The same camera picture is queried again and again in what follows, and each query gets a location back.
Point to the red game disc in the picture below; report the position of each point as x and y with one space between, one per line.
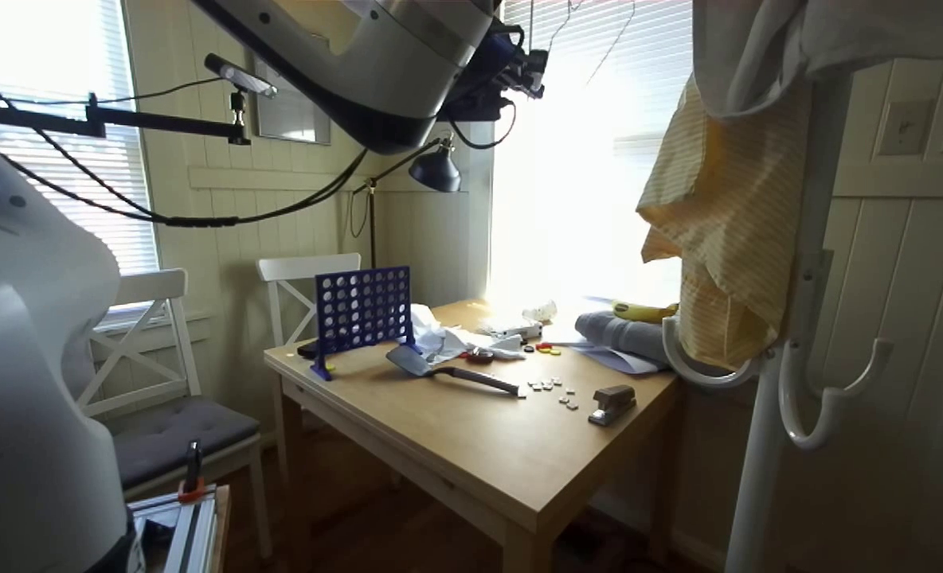
540 344

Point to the grey stapler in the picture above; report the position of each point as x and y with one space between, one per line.
613 403

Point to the light wooden table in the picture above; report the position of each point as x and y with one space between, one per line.
473 447

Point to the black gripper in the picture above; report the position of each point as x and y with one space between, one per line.
481 82

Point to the narrow window blind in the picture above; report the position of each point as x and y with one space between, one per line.
45 201

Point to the blue connect four grid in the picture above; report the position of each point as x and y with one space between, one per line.
361 307

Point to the white panel door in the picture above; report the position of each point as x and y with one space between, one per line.
919 264

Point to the stack of white frames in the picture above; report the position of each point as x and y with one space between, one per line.
179 529

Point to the yellow banana toy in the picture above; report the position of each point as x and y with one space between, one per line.
648 312

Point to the white chair with cushion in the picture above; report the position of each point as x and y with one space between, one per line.
174 338

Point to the black floor lamp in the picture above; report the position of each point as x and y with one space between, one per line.
438 170

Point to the crumpled white cloth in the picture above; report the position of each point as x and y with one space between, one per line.
434 344

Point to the black camera on boom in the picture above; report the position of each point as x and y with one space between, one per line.
241 75

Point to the grey folded towel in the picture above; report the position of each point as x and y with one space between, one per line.
619 335

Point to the yellow cloth garment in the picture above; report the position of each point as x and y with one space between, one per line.
728 210

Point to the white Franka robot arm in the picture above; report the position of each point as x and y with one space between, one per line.
27 369

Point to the grey seat cushion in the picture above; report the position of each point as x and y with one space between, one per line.
179 430

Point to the white window blind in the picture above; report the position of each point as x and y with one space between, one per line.
601 192

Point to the pale flat cloth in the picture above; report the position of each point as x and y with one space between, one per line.
624 364

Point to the white wooden chair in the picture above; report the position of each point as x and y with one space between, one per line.
300 269

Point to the white coat rack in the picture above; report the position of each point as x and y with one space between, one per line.
806 298

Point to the framed wall picture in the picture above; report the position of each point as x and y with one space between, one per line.
297 122

